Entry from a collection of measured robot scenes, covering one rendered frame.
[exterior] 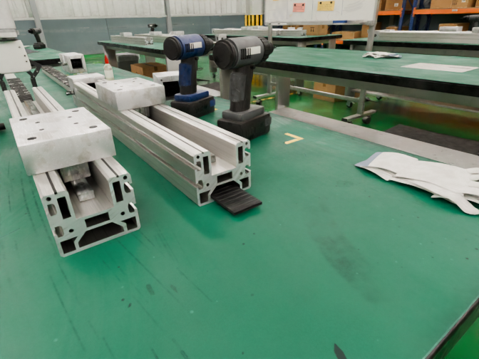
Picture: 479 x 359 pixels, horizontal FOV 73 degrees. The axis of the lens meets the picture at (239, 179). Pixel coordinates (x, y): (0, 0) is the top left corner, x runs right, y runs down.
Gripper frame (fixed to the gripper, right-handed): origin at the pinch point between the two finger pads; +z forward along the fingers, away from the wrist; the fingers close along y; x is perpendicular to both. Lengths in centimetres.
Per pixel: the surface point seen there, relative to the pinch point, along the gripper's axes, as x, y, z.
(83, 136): 92, -2, -6
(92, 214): 99, 0, 1
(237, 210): 105, -17, 5
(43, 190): 98, 5, -3
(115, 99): 67, -13, -5
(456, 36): -5, -335, 1
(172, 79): 36, -40, -2
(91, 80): 19.2, -19.5, -2.3
